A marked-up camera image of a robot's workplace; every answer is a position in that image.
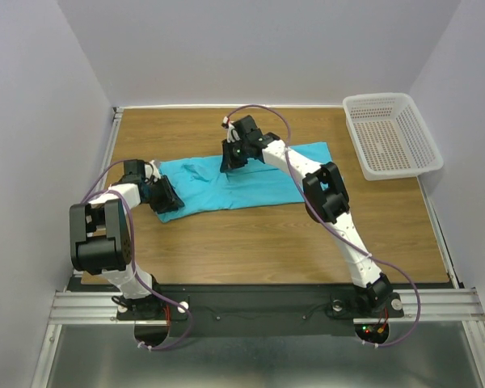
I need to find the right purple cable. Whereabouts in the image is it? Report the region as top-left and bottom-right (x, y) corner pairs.
(224, 104), (421, 348)

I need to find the white plastic basket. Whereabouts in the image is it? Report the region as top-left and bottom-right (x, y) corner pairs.
(343, 92), (444, 181)

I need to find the left aluminium side rail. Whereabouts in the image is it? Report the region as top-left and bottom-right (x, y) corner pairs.
(81, 107), (124, 202)

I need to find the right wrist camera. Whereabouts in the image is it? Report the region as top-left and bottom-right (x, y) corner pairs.
(221, 116), (240, 143)

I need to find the turquoise t-shirt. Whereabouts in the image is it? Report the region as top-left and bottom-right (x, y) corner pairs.
(157, 141), (332, 224)

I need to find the aluminium frame rail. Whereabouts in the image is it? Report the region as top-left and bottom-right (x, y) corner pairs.
(48, 289), (485, 325)

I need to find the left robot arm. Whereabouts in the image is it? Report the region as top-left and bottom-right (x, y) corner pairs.
(69, 159), (184, 320)

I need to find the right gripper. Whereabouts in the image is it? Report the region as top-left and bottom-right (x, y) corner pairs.
(219, 137), (248, 172)

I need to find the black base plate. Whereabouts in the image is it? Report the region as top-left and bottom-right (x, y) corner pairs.
(113, 284), (404, 337)

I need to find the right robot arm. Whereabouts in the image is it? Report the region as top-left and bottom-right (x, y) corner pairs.
(220, 116), (393, 315)

